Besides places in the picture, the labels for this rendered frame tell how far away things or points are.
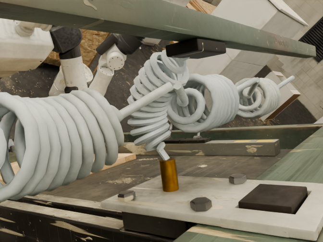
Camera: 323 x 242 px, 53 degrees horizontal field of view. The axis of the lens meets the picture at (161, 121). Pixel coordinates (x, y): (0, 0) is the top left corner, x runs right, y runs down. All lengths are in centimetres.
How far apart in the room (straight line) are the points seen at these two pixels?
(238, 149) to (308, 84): 831
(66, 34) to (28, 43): 18
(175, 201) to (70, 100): 13
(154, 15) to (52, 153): 10
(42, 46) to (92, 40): 203
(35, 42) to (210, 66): 258
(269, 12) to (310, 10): 617
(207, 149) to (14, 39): 74
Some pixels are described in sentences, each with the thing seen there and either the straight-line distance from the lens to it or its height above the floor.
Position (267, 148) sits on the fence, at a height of 164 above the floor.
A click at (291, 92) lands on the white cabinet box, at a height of 72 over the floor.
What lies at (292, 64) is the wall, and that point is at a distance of 942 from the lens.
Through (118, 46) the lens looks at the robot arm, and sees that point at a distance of 126.
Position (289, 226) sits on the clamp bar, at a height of 188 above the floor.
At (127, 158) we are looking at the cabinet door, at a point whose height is 128.
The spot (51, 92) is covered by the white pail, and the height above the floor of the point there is 6.
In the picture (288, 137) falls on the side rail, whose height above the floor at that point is 163.
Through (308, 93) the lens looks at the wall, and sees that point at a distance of 926.
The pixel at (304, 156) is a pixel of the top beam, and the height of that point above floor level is 184.
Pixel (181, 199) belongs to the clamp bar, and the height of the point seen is 180.
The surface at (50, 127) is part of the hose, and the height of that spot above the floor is 185.
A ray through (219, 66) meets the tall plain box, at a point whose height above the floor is 94.
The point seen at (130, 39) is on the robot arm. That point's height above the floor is 150.
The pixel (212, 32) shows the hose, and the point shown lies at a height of 192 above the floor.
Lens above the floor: 199
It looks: 31 degrees down
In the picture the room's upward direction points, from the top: 42 degrees clockwise
